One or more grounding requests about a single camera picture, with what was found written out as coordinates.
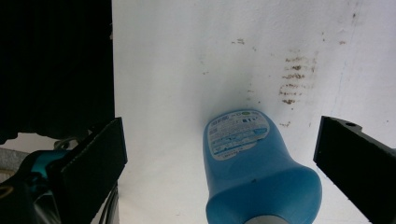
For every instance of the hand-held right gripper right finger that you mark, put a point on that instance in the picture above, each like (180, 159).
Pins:
(358, 161)

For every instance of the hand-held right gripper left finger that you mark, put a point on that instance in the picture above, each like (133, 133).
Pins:
(90, 168)

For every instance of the blue detergent bottle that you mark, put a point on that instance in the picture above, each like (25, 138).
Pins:
(258, 180)

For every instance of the black curtain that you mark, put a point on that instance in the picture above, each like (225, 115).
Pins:
(56, 65)

